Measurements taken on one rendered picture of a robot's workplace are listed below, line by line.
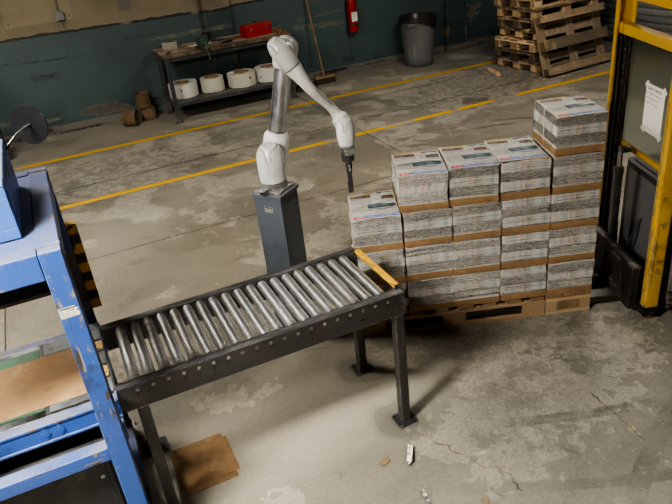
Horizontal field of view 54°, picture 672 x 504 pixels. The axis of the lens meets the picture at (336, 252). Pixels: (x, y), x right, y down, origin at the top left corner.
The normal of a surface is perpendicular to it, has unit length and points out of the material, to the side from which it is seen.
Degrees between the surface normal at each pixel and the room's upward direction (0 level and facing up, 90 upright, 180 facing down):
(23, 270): 90
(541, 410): 0
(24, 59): 90
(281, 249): 90
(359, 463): 0
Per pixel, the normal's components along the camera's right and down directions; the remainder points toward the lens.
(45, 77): 0.42, 0.40
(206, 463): -0.11, -0.87
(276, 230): -0.48, 0.46
